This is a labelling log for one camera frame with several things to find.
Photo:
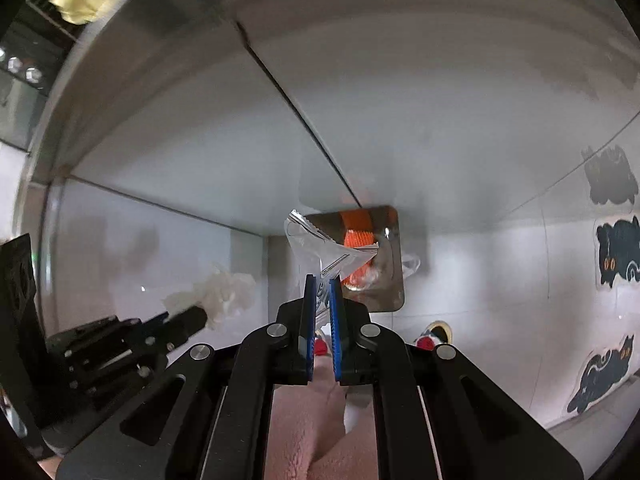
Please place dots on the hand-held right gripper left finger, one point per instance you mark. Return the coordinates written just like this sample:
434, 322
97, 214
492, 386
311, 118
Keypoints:
310, 320

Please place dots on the stainless steel cabinet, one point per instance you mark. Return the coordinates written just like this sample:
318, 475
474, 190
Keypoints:
425, 85

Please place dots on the slipper with red pompom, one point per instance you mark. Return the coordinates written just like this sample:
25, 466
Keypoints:
320, 346
431, 338

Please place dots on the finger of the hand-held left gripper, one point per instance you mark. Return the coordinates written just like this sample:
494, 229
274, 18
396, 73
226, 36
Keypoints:
180, 327

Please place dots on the white tissue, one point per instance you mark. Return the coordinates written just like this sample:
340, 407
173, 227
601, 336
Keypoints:
225, 292

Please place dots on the orange ribbed item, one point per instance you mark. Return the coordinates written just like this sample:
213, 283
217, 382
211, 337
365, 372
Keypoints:
357, 240

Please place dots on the clear plastic wrapper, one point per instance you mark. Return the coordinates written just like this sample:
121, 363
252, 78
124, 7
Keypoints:
312, 247

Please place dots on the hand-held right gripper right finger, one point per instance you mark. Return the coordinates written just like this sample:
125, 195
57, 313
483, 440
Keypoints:
336, 325

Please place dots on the black oven with knobs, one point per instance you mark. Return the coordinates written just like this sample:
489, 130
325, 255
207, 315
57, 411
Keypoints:
25, 70

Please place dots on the black cat sticker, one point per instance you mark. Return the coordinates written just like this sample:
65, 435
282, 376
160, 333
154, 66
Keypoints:
620, 250
602, 375

